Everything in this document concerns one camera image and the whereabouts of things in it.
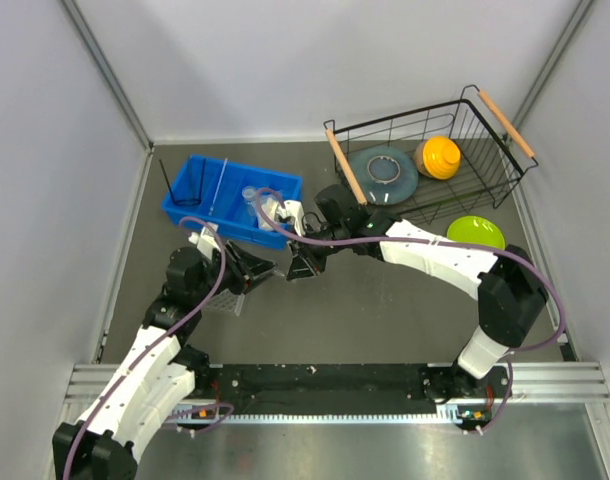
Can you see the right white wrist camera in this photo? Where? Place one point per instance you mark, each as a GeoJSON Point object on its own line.
{"type": "Point", "coordinates": [291, 212]}

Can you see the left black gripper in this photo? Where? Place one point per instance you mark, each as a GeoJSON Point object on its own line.
{"type": "Point", "coordinates": [245, 269]}

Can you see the lime green plate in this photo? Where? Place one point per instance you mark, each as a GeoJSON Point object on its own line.
{"type": "Point", "coordinates": [473, 229]}

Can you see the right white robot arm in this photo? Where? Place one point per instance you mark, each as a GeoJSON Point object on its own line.
{"type": "Point", "coordinates": [510, 296]}

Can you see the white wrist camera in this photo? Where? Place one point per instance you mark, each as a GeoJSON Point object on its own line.
{"type": "Point", "coordinates": [291, 212]}
{"type": "Point", "coordinates": [205, 240]}

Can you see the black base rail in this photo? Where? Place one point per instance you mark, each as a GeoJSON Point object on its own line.
{"type": "Point", "coordinates": [370, 393]}

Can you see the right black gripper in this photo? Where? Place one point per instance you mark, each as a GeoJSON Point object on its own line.
{"type": "Point", "coordinates": [299, 269]}

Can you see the black wire basket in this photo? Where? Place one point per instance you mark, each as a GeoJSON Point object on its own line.
{"type": "Point", "coordinates": [494, 156]}

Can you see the clear bag of white powder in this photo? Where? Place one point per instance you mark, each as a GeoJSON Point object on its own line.
{"type": "Point", "coordinates": [265, 205]}

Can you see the black wire ring stand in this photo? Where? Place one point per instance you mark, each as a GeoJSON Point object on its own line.
{"type": "Point", "coordinates": [187, 189]}

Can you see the glass bulb tube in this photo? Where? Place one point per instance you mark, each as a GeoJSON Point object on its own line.
{"type": "Point", "coordinates": [218, 186]}

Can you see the blue-grey ceramic plate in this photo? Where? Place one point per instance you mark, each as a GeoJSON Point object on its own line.
{"type": "Point", "coordinates": [387, 176]}

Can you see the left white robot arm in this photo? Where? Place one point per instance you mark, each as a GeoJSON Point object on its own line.
{"type": "Point", "coordinates": [160, 369]}

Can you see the blue plastic divided bin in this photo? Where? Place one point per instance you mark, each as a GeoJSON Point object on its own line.
{"type": "Point", "coordinates": [232, 215]}

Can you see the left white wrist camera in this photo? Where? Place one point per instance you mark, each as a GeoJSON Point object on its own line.
{"type": "Point", "coordinates": [205, 240]}

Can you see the orange ribbed bowl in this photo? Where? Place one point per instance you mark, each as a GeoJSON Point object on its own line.
{"type": "Point", "coordinates": [438, 157]}

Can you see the clear plastic well plate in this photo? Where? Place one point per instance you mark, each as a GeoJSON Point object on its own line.
{"type": "Point", "coordinates": [226, 302]}

